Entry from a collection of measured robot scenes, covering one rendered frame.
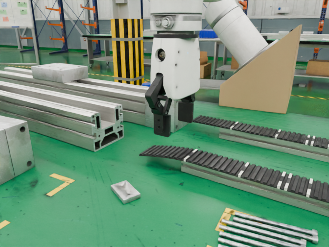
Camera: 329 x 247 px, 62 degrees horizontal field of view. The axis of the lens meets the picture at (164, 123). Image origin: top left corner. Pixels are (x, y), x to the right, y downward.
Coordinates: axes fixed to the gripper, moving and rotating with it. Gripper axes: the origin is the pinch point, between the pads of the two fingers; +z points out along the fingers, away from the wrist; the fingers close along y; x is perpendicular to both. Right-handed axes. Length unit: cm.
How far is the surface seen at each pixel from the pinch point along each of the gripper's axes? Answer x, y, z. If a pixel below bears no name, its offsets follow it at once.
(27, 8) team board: 493, 291, -46
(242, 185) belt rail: -13.9, -0.9, 8.4
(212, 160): -7.8, 0.4, 6.0
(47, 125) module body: 33.2, -4.0, 6.1
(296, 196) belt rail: -22.0, -0.2, 8.0
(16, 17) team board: 515, 281, -29
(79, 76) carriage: 50, 21, 0
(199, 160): -5.8, -0.9, 5.9
